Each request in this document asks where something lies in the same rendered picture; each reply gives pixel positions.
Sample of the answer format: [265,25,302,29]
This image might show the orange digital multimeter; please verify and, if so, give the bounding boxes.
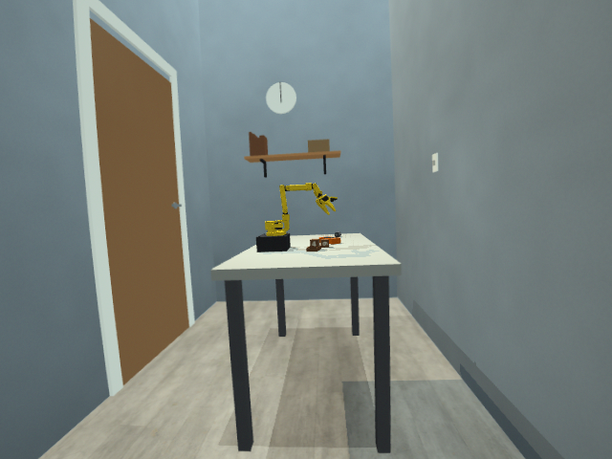
[319,236,340,245]

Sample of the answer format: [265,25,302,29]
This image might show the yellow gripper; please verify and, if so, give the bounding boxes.
[316,195,338,215]

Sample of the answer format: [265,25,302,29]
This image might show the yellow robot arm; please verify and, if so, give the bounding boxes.
[266,183,322,236]

